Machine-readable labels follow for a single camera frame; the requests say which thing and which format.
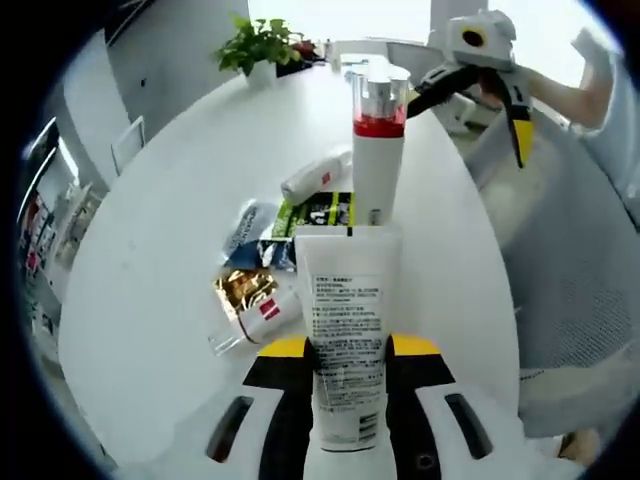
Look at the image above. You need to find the green black skincare sachet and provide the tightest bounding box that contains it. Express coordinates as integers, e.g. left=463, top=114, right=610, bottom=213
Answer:
left=272, top=191, right=357, bottom=239

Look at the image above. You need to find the potted green plant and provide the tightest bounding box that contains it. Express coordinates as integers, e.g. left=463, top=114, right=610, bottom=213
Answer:
left=212, top=14, right=306, bottom=89

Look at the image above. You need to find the red collar skincare pump bottle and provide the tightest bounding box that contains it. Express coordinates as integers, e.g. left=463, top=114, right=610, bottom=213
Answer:
left=351, top=67, right=412, bottom=227

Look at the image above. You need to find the white skincare tube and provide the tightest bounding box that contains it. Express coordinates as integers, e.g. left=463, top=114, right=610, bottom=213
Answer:
left=293, top=224, right=404, bottom=454

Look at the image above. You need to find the red flower bunch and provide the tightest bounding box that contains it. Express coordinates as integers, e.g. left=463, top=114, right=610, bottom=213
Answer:
left=288, top=40, right=326, bottom=65

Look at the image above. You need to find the dark blue skincare sachet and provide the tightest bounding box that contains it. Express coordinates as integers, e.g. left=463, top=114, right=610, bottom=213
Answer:
left=224, top=238, right=299, bottom=274

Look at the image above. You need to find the small white skincare bottle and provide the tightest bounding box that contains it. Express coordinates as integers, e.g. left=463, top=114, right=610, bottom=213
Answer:
left=280, top=152, right=354, bottom=205
left=207, top=289, right=304, bottom=357

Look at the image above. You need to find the gold skincare sachet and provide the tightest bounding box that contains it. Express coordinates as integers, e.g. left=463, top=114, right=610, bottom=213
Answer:
left=210, top=268, right=281, bottom=322

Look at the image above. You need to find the silver skincare sachet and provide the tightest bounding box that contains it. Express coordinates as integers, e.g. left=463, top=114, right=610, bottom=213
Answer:
left=222, top=199, right=281, bottom=262

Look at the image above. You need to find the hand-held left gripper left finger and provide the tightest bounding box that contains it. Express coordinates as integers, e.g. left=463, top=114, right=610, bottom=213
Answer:
left=168, top=336, right=317, bottom=480

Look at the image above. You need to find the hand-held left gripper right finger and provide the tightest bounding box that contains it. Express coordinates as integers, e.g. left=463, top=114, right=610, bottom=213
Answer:
left=383, top=333, right=532, bottom=480

